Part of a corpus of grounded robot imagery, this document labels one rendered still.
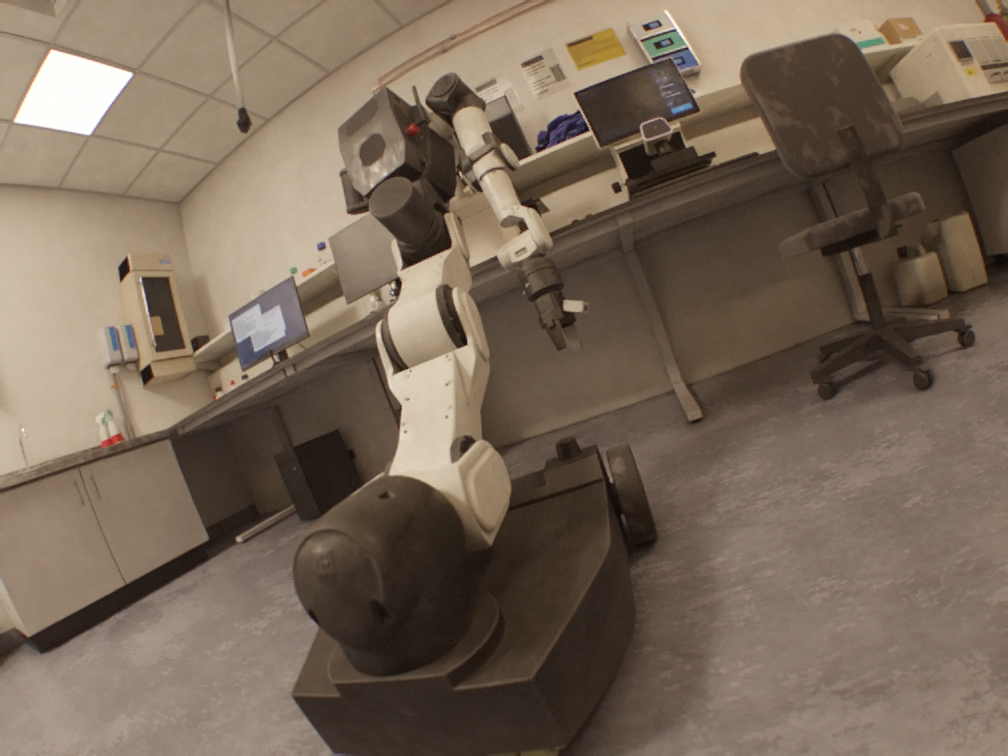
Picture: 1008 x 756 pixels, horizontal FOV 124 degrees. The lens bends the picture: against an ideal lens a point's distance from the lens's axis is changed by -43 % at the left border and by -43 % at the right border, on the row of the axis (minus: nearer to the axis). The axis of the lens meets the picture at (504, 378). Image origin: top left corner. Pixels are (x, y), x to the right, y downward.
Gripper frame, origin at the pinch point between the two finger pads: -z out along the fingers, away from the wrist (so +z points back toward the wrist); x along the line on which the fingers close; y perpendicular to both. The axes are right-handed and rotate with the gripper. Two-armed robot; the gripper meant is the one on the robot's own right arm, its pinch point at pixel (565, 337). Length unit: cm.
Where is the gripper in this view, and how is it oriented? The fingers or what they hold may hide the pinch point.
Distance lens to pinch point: 102.5
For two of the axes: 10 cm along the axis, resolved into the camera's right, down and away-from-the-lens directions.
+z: -3.7, -9.2, 1.4
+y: -8.1, 3.9, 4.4
